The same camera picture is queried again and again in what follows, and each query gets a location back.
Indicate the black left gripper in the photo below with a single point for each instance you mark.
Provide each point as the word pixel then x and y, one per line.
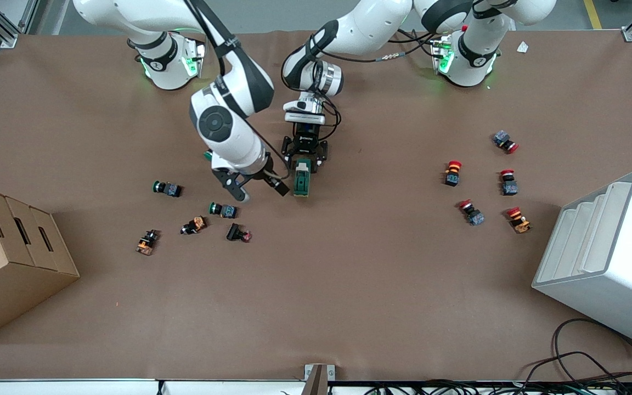
pixel 304 139

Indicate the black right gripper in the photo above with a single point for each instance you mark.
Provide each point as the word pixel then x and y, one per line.
pixel 264 175

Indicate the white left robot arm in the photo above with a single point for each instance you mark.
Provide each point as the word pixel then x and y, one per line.
pixel 371 27

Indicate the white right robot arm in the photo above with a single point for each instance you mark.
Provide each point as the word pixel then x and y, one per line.
pixel 231 137

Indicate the black push button red block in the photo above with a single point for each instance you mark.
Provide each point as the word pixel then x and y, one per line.
pixel 235 232

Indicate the black push button orange block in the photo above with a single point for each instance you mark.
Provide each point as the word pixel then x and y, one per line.
pixel 147 242
pixel 194 225

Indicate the brown table mat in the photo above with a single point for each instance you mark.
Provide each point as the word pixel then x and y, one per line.
pixel 349 285

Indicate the red push button orange block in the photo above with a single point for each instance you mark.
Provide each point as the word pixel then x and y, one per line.
pixel 519 220
pixel 452 174

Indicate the red push button blue block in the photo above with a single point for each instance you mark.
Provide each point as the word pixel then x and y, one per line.
pixel 504 140
pixel 472 214
pixel 508 184

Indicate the white paper scrap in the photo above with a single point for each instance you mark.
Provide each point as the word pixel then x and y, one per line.
pixel 523 47

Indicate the brown cardboard box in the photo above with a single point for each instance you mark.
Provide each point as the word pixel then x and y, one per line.
pixel 14 274

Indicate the white stepped sorting rack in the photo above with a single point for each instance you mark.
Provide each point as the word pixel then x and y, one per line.
pixel 618 263

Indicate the grey metal bracket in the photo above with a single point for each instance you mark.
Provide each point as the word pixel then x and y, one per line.
pixel 319 378

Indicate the white table edge rail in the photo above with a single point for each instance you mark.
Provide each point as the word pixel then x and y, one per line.
pixel 74 388

